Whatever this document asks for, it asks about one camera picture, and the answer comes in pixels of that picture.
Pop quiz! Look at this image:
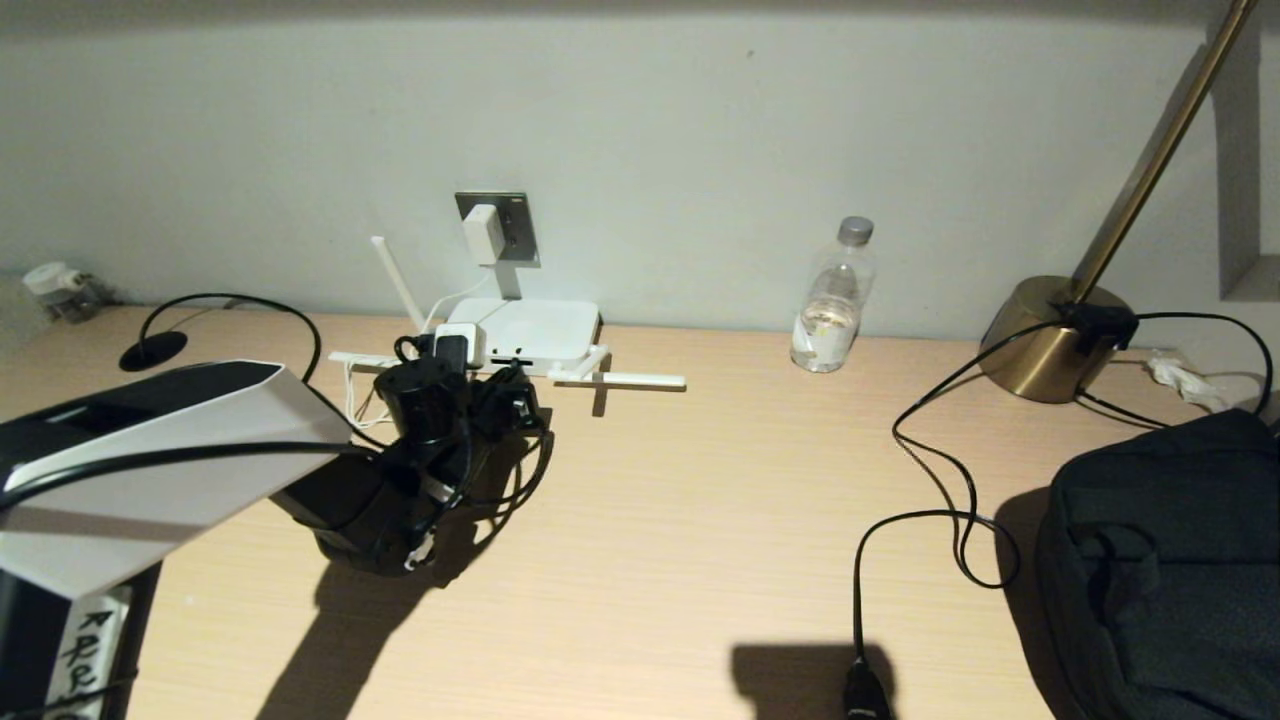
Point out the black ethernet cable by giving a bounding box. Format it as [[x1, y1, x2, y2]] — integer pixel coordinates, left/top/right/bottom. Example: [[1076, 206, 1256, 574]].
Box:
[[120, 293, 531, 451]]

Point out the white router with antennas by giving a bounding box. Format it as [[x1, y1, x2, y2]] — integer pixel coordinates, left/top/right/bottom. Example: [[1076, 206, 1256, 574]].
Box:
[[328, 236, 687, 393]]

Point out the clear plastic water bottle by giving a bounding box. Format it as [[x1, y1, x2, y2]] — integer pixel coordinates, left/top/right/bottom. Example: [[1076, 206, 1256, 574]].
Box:
[[790, 216, 878, 374]]

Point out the small jar with white lid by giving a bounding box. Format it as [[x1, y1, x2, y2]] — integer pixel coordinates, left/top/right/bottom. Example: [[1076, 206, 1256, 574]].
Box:
[[22, 262, 106, 323]]

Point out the brass desk lamp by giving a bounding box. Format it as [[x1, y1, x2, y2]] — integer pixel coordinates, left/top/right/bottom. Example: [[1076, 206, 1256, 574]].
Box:
[[978, 0, 1259, 405]]

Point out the black fabric backpack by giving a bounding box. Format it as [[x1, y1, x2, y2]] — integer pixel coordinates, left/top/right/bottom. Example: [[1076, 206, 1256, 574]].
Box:
[[1035, 410, 1280, 720]]

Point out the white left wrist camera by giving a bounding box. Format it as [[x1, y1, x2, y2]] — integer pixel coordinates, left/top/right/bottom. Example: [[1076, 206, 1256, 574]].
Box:
[[433, 322, 488, 370]]

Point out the left braided black cable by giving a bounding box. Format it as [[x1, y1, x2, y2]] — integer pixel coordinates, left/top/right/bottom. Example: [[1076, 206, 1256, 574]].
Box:
[[445, 408, 554, 506]]

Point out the grey wall socket plate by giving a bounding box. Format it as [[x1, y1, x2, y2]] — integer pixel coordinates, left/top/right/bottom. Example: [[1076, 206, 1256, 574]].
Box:
[[455, 192, 542, 269]]

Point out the black left camera cable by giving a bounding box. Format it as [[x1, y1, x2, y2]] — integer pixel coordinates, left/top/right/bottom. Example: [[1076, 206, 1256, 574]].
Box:
[[0, 335, 446, 516]]

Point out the black lamp power cable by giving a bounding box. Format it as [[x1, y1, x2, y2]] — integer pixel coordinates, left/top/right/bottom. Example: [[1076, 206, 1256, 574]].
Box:
[[850, 302, 1276, 720]]

